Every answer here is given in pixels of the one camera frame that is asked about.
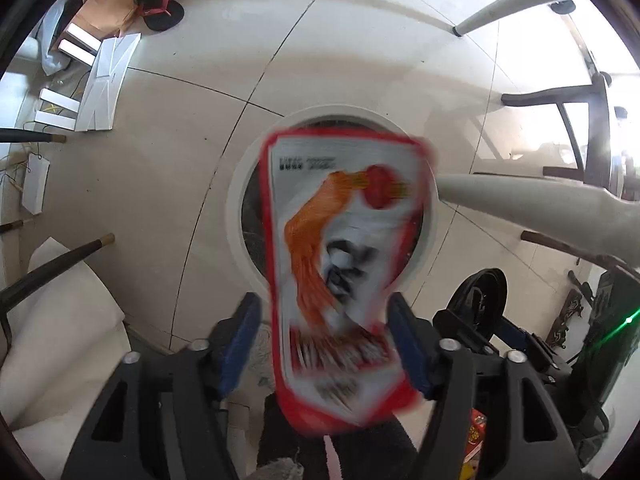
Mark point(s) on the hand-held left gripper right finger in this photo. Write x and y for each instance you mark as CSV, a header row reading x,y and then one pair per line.
x,y
407,352

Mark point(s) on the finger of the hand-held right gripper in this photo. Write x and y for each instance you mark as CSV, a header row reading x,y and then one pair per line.
x,y
465,332

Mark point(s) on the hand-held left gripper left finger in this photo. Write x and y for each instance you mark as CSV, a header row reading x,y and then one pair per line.
x,y
241,347

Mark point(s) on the red and white snack packet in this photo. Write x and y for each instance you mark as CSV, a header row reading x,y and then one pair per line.
x,y
345,270

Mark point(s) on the round white trash bin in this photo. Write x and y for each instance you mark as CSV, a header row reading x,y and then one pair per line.
x,y
235,220

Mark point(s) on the red and yellow box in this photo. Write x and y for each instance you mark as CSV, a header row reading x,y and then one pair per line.
x,y
475,435

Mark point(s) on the black fuzzy cloth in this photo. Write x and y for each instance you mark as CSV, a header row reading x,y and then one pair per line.
x,y
350,452

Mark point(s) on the pink strip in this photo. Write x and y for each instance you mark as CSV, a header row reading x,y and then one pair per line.
x,y
331,457

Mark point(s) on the dark wooden chair leg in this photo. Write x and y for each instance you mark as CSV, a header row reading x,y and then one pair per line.
x,y
55,267

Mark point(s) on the dark wooden chair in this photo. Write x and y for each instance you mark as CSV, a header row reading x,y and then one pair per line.
x,y
597,125

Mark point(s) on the white paper bag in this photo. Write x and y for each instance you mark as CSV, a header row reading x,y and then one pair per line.
x,y
35,182

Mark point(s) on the white folded cardboard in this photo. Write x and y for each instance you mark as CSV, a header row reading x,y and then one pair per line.
x,y
107,80

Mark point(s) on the dark wooden stick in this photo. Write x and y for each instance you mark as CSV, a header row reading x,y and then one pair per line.
x,y
30,135

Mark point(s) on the white foam block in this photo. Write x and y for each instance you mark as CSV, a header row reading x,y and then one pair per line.
x,y
56,108
77,45

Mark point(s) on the black and red slipper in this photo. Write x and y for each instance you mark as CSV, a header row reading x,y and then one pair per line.
x,y
160,7

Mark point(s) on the brown cardboard sheet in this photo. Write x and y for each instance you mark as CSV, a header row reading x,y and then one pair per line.
x,y
107,2

